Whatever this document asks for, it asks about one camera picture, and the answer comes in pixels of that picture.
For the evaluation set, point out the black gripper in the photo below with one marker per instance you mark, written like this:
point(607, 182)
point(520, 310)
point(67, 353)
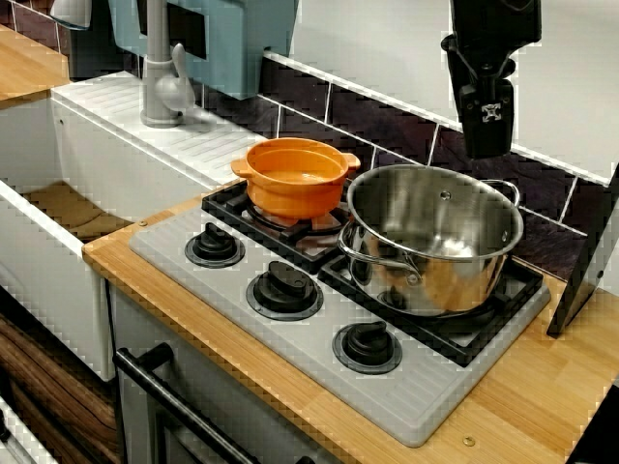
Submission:
point(481, 63)

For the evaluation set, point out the orange plastic pot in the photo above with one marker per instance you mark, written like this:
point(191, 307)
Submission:
point(290, 198)

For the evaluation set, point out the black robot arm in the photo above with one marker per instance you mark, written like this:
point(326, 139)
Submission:
point(498, 19)

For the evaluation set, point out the stainless steel pot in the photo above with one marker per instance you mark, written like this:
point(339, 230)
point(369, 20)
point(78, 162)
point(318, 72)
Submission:
point(435, 275)

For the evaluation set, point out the dark panel board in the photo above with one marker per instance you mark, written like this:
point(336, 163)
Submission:
point(580, 270)

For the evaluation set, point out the black burner grate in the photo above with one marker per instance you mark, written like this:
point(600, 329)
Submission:
point(435, 343)
point(290, 237)

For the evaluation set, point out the black stove knob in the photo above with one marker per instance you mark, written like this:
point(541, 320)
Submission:
point(215, 244)
point(285, 290)
point(367, 345)

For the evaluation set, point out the teal blue box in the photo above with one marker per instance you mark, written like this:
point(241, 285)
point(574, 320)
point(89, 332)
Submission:
point(232, 43)

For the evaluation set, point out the grey stove top panel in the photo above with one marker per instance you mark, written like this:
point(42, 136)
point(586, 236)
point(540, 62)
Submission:
point(300, 340)

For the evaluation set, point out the grey faucet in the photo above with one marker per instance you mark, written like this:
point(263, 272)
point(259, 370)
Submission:
point(157, 72)

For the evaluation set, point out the white sink basin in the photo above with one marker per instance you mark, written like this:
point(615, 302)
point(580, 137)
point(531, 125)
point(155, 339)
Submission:
point(121, 159)

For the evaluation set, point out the grey oven door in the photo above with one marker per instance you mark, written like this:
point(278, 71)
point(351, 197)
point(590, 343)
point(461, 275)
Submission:
point(227, 391)

